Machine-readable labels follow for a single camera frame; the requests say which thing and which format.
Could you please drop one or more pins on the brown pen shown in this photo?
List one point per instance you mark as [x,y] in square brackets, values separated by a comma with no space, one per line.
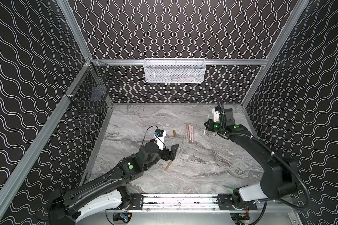
[168,166]

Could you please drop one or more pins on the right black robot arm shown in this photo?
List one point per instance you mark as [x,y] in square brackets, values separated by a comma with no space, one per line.
[278,179]

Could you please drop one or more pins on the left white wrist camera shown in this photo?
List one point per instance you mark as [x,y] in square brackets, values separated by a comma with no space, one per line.
[159,138]

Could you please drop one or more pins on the aluminium corner post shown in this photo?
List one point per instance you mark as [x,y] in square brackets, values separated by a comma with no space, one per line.
[74,27]
[280,41]

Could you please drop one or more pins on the black wire basket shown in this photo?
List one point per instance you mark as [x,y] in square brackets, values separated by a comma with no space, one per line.
[90,95]

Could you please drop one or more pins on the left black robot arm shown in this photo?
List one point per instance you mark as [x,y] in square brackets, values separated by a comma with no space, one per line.
[64,205]

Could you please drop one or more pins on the white wire mesh basket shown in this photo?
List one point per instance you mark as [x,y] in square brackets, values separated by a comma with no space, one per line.
[175,73]

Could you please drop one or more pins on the aluminium corner post left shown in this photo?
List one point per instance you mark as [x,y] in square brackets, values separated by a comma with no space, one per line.
[74,27]

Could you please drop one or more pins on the aluminium horizontal back bar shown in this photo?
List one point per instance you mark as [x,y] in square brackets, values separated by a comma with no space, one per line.
[208,62]

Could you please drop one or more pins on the aluminium corner post right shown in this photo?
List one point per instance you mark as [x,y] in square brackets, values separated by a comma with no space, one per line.
[280,41]

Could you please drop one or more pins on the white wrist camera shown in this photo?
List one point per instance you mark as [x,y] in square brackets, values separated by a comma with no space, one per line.
[216,115]
[159,138]

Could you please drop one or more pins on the white pen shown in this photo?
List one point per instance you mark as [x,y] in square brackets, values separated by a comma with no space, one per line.
[190,132]

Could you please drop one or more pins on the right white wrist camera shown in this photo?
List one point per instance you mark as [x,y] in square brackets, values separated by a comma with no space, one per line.
[216,115]

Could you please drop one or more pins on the tan pen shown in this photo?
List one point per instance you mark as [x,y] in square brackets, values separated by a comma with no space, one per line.
[187,131]

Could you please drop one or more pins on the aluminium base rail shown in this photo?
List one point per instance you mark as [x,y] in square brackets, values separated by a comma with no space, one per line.
[191,203]

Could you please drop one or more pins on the aluminium left side bar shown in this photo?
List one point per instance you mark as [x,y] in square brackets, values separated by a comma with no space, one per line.
[15,180]

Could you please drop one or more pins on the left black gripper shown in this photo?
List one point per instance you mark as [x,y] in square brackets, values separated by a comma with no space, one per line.
[167,152]

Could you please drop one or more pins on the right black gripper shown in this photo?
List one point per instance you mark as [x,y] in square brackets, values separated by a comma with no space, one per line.
[222,113]

